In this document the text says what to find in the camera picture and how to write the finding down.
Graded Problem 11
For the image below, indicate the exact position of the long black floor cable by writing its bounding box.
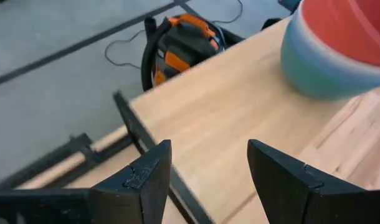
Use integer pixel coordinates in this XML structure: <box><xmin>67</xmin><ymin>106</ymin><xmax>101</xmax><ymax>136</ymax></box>
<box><xmin>104</xmin><ymin>0</ymin><xmax>244</xmax><ymax>69</ymax></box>

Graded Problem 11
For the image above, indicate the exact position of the plain red bowl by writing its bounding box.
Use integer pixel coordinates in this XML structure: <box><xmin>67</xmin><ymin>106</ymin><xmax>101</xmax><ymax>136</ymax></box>
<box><xmin>300</xmin><ymin>0</ymin><xmax>380</xmax><ymax>68</ymax></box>

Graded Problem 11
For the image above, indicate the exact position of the long black floor tape strip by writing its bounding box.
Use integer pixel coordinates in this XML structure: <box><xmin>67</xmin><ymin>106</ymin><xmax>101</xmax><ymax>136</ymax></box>
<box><xmin>0</xmin><ymin>0</ymin><xmax>191</xmax><ymax>88</ymax></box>

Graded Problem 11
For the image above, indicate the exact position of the short black floor tape strip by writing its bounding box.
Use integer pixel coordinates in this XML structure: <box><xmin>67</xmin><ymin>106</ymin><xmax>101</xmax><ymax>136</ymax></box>
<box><xmin>173</xmin><ymin>0</ymin><xmax>206</xmax><ymax>18</ymax></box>

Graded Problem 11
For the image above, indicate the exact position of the black aluminium table frame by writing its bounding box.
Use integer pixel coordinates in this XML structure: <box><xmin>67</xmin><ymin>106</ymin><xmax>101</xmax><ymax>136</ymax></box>
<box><xmin>0</xmin><ymin>124</ymin><xmax>138</xmax><ymax>191</ymax></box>

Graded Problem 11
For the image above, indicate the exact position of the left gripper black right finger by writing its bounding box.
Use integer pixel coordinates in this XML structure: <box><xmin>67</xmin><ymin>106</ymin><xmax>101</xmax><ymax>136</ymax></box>
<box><xmin>247</xmin><ymin>139</ymin><xmax>365</xmax><ymax>224</ymax></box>

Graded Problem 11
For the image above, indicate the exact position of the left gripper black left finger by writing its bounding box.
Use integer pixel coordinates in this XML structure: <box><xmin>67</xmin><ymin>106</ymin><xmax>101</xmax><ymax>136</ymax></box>
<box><xmin>89</xmin><ymin>139</ymin><xmax>173</xmax><ymax>224</ymax></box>

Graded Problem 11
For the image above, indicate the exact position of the plain blue bowl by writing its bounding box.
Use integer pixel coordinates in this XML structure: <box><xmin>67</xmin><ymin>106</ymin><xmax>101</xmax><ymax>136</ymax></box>
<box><xmin>280</xmin><ymin>9</ymin><xmax>380</xmax><ymax>101</ymax></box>

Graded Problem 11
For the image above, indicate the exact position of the black and orange vacuum cleaner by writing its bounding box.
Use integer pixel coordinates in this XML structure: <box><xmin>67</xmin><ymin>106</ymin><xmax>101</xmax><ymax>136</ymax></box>
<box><xmin>141</xmin><ymin>13</ymin><xmax>283</xmax><ymax>91</ymax></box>

